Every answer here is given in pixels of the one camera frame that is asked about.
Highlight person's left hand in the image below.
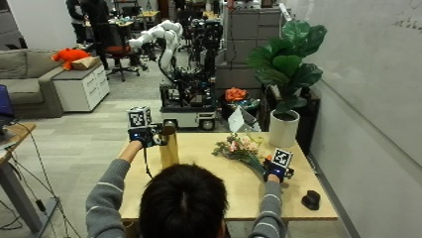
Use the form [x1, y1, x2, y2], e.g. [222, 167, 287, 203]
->
[127, 122, 172, 149]

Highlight person's right hand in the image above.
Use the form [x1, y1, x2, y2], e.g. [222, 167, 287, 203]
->
[263, 158, 296, 183]

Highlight tall tan vase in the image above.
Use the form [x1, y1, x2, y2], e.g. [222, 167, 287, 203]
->
[159, 120, 183, 170]

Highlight pink flower bouquet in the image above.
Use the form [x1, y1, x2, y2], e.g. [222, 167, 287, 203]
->
[211, 132, 275, 177]

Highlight white marker cube right glove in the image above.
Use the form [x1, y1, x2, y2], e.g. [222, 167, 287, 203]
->
[271, 148, 295, 170]

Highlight white marker cube glove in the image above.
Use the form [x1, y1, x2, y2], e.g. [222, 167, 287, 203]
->
[127, 105, 154, 129]
[271, 148, 295, 170]

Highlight white marker cube left glove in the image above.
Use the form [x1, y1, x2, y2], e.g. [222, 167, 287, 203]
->
[127, 105, 154, 129]

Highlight white plant pot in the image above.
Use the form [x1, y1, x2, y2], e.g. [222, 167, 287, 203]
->
[268, 109, 301, 149]

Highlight small black device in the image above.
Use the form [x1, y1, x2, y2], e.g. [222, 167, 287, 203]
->
[301, 189, 323, 211]

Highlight white paper bag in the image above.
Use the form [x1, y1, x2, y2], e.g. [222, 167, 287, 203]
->
[227, 104, 261, 134]

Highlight orange flower bunch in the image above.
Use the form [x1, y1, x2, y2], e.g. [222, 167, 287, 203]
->
[224, 86, 249, 103]

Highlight the person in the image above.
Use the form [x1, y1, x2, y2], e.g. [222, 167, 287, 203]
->
[84, 122, 296, 238]

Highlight white drawer cabinet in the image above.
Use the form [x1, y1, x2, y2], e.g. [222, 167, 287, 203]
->
[52, 62, 111, 113]

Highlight black office chair orange seat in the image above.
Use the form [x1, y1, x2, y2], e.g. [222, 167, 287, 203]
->
[103, 23, 143, 82]

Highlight brown paper bag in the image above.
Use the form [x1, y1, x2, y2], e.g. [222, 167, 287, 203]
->
[71, 56, 103, 71]

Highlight black robot rig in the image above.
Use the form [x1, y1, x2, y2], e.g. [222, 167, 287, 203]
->
[188, 18, 224, 78]

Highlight orange plush toy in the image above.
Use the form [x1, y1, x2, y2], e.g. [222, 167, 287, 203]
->
[51, 48, 91, 71]

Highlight large green leafy plant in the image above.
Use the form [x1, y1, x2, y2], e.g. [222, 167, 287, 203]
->
[246, 19, 331, 115]

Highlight grey sofa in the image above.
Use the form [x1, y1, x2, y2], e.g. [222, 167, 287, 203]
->
[0, 49, 68, 119]

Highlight wooden desk grey leg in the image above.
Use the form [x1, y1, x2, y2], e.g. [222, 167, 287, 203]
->
[0, 122, 62, 234]

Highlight cluttered wooden work table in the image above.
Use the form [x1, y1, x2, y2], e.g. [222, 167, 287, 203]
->
[84, 9, 163, 31]

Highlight grey filing cabinets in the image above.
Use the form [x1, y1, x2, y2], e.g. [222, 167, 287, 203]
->
[215, 7, 285, 98]

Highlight blue screen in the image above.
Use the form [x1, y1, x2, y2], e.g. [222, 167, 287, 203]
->
[0, 84, 17, 117]

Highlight black glove cable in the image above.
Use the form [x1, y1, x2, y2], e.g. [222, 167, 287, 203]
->
[142, 145, 156, 180]

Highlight black floor cable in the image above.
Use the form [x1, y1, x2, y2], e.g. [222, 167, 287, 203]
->
[0, 121, 83, 238]

